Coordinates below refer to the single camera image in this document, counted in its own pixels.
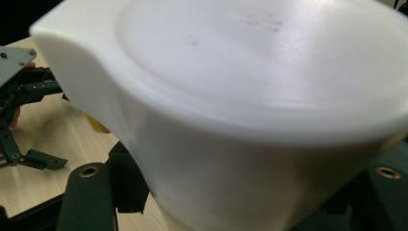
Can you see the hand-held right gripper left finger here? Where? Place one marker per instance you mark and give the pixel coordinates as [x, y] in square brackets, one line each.
[86, 199]

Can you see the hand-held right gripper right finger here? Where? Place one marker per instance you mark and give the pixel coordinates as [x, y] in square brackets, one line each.
[388, 199]

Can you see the white-lidded jar with orange contents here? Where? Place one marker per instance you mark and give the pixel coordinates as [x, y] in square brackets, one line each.
[243, 96]

